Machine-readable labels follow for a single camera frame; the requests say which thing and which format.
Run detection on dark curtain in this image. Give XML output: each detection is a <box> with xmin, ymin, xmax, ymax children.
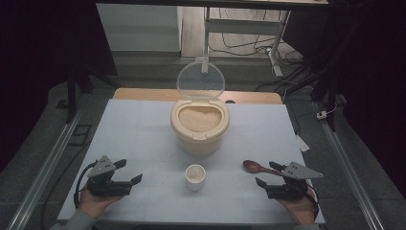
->
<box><xmin>0</xmin><ymin>0</ymin><xmax>119</xmax><ymax>173</ymax></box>
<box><xmin>282</xmin><ymin>0</ymin><xmax>406</xmax><ymax>199</ymax></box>

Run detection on beige rice container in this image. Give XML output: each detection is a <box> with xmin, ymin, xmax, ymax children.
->
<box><xmin>169</xmin><ymin>98</ymin><xmax>231</xmax><ymax>157</ymax></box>

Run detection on hand-held gripper cable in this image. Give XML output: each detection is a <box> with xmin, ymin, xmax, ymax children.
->
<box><xmin>73</xmin><ymin>161</ymin><xmax>98</xmax><ymax>209</ymax></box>
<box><xmin>305</xmin><ymin>182</ymin><xmax>321</xmax><ymax>221</ymax></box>

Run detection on wooden table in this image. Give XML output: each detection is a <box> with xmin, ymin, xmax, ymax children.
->
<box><xmin>113</xmin><ymin>87</ymin><xmax>283</xmax><ymax>105</ymax></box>

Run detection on metal floor rail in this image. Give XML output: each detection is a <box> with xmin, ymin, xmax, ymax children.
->
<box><xmin>314</xmin><ymin>102</ymin><xmax>387</xmax><ymax>230</ymax></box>
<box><xmin>6</xmin><ymin>108</ymin><xmax>84</xmax><ymax>230</ymax></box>

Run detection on black floor cables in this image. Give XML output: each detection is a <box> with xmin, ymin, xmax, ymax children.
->
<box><xmin>209</xmin><ymin>8</ymin><xmax>305</xmax><ymax>66</ymax></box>

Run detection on black metal stand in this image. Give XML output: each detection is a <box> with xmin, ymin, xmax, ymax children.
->
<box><xmin>56</xmin><ymin>61</ymin><xmax>120</xmax><ymax>125</ymax></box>

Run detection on right hand-held gripper cable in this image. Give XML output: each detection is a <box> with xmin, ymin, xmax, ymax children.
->
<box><xmin>305</xmin><ymin>182</ymin><xmax>321</xmax><ymax>221</ymax></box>

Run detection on clear round container lid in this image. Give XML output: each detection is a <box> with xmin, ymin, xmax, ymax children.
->
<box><xmin>176</xmin><ymin>60</ymin><xmax>226</xmax><ymax>100</ymax></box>

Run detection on rice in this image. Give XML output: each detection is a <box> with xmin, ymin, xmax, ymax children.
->
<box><xmin>177</xmin><ymin>105</ymin><xmax>222</xmax><ymax>133</ymax></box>

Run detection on left hand-held gripper cable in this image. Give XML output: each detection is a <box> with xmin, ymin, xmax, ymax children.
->
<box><xmin>73</xmin><ymin>161</ymin><xmax>98</xmax><ymax>209</ymax></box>

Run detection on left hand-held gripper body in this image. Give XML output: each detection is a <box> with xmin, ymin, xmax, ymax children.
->
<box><xmin>85</xmin><ymin>155</ymin><xmax>133</xmax><ymax>197</ymax></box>

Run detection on person's right hand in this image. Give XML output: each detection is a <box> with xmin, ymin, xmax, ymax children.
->
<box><xmin>277</xmin><ymin>187</ymin><xmax>318</xmax><ymax>225</ymax></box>

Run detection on white cup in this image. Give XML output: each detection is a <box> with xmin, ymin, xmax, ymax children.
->
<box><xmin>185</xmin><ymin>164</ymin><xmax>207</xmax><ymax>193</ymax></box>

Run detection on dark wooden spoon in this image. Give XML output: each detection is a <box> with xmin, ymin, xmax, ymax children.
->
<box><xmin>242</xmin><ymin>159</ymin><xmax>285</xmax><ymax>177</ymax></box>

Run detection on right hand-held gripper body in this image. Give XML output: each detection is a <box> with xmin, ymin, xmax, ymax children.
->
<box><xmin>266</xmin><ymin>161</ymin><xmax>324</xmax><ymax>201</ymax></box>

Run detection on white table mat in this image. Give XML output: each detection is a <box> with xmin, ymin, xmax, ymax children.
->
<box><xmin>56</xmin><ymin>99</ymin><xmax>326</xmax><ymax>224</ymax></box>

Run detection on person's left hand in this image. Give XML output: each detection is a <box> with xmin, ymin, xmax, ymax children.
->
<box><xmin>77</xmin><ymin>186</ymin><xmax>124</xmax><ymax>219</ymax></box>

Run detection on white desk frame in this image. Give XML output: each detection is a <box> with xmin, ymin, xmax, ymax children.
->
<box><xmin>95</xmin><ymin>0</ymin><xmax>329</xmax><ymax>78</ymax></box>

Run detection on white paper tag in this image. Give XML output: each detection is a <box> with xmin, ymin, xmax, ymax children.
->
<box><xmin>295</xmin><ymin>133</ymin><xmax>311</xmax><ymax>153</ymax></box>

